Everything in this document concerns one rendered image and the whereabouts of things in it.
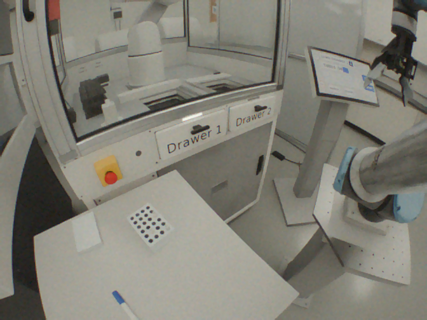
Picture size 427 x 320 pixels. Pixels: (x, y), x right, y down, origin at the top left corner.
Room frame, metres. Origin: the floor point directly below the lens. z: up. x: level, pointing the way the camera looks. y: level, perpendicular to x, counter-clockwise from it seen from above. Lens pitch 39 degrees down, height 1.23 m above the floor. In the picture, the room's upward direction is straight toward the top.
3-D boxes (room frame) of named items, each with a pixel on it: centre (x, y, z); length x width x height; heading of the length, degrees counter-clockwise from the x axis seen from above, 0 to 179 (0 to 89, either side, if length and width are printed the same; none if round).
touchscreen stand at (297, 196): (0.98, -0.78, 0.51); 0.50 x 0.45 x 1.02; 1
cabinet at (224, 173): (1.02, 0.32, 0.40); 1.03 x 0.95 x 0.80; 127
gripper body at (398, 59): (0.36, -0.46, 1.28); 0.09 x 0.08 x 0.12; 155
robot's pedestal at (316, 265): (0.28, -0.53, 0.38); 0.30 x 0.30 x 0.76; 58
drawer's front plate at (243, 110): (0.79, -0.18, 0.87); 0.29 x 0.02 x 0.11; 127
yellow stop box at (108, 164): (0.39, 0.32, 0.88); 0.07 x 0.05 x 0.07; 127
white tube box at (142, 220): (0.27, 0.17, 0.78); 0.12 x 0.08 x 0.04; 47
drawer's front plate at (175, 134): (0.60, 0.07, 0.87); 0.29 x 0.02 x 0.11; 127
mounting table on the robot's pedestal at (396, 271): (0.26, -0.55, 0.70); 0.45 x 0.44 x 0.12; 58
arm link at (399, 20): (0.36, -0.47, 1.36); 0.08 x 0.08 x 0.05
